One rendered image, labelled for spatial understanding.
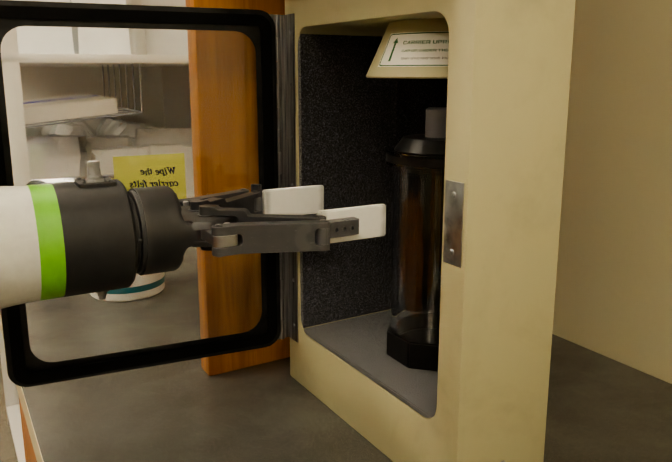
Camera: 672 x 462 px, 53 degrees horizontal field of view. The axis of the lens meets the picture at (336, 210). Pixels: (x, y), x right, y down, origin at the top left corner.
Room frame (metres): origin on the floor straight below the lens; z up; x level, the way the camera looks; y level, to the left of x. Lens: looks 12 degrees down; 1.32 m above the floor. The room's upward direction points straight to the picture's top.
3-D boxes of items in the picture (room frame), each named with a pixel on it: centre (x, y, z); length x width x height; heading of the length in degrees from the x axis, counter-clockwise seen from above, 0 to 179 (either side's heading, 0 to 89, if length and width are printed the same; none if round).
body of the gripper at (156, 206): (0.57, 0.14, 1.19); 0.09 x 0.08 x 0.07; 120
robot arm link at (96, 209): (0.54, 0.20, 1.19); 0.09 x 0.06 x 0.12; 30
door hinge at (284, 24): (0.78, 0.06, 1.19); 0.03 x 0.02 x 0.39; 31
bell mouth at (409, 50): (0.69, -0.12, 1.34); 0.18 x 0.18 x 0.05
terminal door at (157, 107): (0.72, 0.21, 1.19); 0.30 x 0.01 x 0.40; 113
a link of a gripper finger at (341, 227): (0.56, 0.00, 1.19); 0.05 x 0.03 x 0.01; 120
